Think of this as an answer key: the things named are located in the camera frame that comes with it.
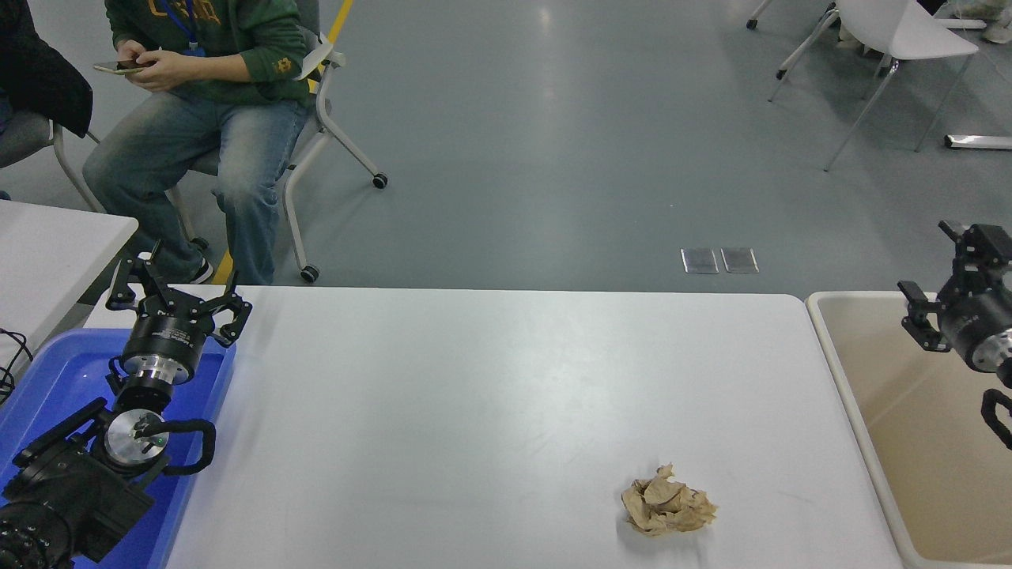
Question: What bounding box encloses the grey chair with white frame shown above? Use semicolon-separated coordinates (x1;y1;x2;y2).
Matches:
0;111;108;214

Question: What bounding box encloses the person's left hand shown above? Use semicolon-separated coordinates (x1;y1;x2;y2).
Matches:
126;49;197;90

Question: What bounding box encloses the white chair with metal legs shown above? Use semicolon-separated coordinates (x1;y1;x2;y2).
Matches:
768;0;980;172

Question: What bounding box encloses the crumpled tan paper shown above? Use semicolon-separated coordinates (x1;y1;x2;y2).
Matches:
621;464;719;538

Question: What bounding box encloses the person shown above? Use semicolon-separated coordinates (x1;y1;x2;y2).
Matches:
953;0;1012;44
82;0;313;285
0;0;94;140

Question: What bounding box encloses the blue lanyard with badge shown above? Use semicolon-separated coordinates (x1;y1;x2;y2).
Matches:
162;0;206;58

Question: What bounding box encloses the black cable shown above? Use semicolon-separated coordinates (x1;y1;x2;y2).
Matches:
0;328;34;404

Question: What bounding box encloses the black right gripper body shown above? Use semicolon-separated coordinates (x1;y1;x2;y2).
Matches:
937;287;1012;369

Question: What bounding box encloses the grey chair with castors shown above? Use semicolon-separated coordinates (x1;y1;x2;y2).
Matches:
162;0;388;284

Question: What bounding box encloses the white side table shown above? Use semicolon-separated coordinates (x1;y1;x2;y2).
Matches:
0;200;139;380

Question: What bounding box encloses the large pale plastic bin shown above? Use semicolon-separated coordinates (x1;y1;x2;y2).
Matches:
805;290;1012;569

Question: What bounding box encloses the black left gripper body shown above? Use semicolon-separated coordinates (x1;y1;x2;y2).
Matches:
122;310;209;367

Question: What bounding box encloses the blue plastic tray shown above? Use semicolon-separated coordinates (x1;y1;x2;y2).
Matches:
0;328;238;569

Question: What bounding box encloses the white bar on floor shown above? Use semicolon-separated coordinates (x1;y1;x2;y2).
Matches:
943;133;1012;151

